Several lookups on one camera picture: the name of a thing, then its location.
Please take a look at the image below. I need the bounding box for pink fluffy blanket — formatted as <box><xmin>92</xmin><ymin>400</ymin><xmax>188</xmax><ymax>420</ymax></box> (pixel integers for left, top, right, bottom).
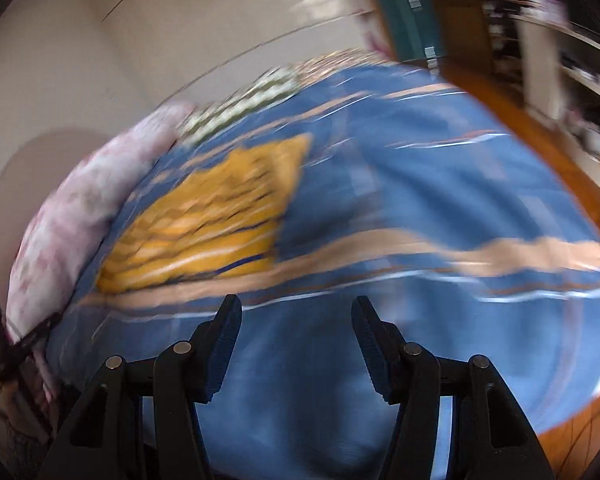
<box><xmin>5</xmin><ymin>102</ymin><xmax>196</xmax><ymax>411</ymax></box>

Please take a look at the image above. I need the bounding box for yellow striped garment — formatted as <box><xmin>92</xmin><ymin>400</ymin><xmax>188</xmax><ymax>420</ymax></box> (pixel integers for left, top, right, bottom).
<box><xmin>95</xmin><ymin>132</ymin><xmax>313</xmax><ymax>296</ymax></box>

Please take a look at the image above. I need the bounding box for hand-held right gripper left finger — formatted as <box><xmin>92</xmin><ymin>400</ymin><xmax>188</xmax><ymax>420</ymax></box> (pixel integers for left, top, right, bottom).
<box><xmin>37</xmin><ymin>294</ymin><xmax>243</xmax><ymax>480</ymax></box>

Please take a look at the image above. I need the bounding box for green polka dot pillow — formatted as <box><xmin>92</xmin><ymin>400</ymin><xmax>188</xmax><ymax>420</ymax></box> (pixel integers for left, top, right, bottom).
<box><xmin>175</xmin><ymin>62</ymin><xmax>306</xmax><ymax>146</ymax></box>

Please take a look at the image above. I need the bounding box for wooden bed frame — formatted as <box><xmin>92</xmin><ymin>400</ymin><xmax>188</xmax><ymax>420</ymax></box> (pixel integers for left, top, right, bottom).
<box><xmin>437</xmin><ymin>57</ymin><xmax>600</xmax><ymax>246</ymax></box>

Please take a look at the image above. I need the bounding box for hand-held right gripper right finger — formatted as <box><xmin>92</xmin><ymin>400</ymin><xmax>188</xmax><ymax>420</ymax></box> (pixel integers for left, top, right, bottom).
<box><xmin>351</xmin><ymin>295</ymin><xmax>556</xmax><ymax>480</ymax></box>

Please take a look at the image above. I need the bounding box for blue patterned bed sheet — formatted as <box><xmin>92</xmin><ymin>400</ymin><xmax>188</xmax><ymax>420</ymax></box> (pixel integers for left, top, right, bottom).
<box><xmin>45</xmin><ymin>52</ymin><xmax>600</xmax><ymax>480</ymax></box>

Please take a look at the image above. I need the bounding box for white wardrobe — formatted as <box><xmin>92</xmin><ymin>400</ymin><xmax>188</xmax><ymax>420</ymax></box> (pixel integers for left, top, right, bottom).
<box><xmin>0</xmin><ymin>0</ymin><xmax>381</xmax><ymax>291</ymax></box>

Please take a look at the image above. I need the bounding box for cluttered shelf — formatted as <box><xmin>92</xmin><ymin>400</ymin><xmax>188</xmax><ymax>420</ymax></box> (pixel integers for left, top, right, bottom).
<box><xmin>480</xmin><ymin>0</ymin><xmax>600</xmax><ymax>186</ymax></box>

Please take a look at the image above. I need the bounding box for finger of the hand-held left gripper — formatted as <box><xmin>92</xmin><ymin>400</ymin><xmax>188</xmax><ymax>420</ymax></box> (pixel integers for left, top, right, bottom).
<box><xmin>0</xmin><ymin>292</ymin><xmax>63</xmax><ymax>378</ymax></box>

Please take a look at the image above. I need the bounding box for teal door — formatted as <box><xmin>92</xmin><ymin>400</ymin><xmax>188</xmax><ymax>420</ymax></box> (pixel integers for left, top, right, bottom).
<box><xmin>360</xmin><ymin>0</ymin><xmax>451</xmax><ymax>63</ymax></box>

